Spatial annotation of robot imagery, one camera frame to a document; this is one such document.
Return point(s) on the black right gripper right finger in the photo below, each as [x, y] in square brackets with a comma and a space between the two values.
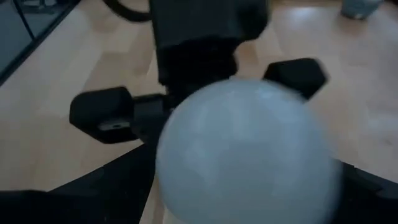
[373, 202]

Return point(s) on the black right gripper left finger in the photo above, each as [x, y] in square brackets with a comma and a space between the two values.
[93, 202]

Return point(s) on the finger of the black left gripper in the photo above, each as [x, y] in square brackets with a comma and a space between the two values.
[295, 76]
[99, 109]

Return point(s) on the white round lightbulb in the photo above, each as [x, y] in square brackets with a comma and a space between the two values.
[248, 155]

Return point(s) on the black aluminium frame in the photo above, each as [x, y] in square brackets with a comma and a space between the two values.
[35, 47]

